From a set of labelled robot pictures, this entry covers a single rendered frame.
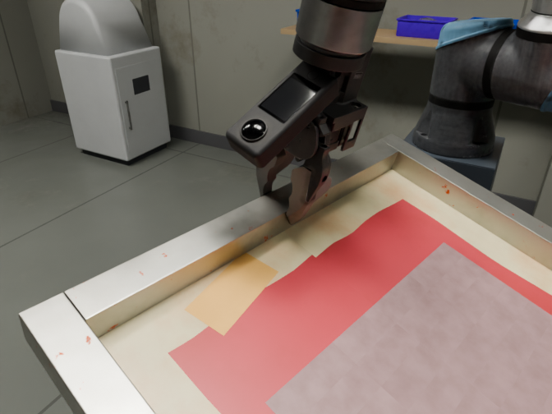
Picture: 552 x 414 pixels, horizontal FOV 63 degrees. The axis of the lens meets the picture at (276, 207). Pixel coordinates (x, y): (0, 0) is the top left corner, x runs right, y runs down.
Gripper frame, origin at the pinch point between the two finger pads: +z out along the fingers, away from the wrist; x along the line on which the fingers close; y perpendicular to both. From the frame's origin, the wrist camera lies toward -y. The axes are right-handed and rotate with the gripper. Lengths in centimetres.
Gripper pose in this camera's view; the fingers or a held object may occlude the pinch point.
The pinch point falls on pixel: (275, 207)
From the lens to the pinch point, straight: 54.7
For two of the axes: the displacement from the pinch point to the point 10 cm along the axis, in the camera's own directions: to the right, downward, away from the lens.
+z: -2.0, 7.5, 6.3
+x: -7.0, -5.6, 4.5
